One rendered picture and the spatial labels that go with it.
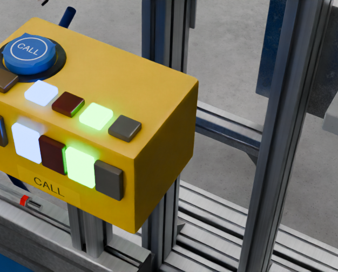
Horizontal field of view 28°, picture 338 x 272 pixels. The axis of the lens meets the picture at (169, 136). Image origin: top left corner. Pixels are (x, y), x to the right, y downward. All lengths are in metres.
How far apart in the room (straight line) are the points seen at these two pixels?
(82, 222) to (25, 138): 0.16
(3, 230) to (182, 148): 0.26
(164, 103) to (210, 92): 1.62
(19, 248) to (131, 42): 1.62
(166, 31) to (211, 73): 1.11
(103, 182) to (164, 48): 0.64
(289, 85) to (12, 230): 0.49
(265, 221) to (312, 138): 0.79
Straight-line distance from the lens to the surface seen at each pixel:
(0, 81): 0.52
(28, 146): 0.51
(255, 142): 1.17
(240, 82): 2.16
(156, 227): 1.46
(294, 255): 1.65
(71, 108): 0.49
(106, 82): 0.52
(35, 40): 0.54
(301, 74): 1.01
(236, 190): 1.85
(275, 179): 1.18
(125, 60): 0.54
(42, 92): 0.50
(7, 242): 0.75
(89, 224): 0.63
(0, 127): 0.52
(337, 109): 0.84
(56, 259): 0.71
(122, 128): 0.47
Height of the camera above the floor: 1.41
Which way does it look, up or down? 46 degrees down
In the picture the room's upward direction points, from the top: 2 degrees clockwise
